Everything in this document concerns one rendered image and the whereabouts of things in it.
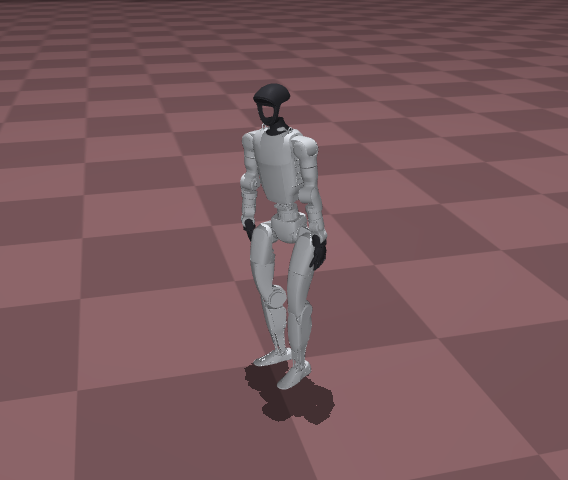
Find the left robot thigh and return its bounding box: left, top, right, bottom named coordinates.
left=287, top=227, right=315, bottom=321

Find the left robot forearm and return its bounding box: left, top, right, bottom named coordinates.
left=305, top=188, right=327, bottom=244

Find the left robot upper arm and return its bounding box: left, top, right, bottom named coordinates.
left=291, top=135, right=318, bottom=204

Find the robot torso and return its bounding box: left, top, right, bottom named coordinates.
left=253, top=124, right=307, bottom=244

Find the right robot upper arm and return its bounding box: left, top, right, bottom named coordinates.
left=240, top=130, right=261, bottom=191

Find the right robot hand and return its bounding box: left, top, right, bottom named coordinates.
left=243, top=219, right=256, bottom=241

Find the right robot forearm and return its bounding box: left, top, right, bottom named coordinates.
left=240, top=174, right=257, bottom=227

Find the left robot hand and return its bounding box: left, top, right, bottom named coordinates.
left=309, top=235, right=327, bottom=271

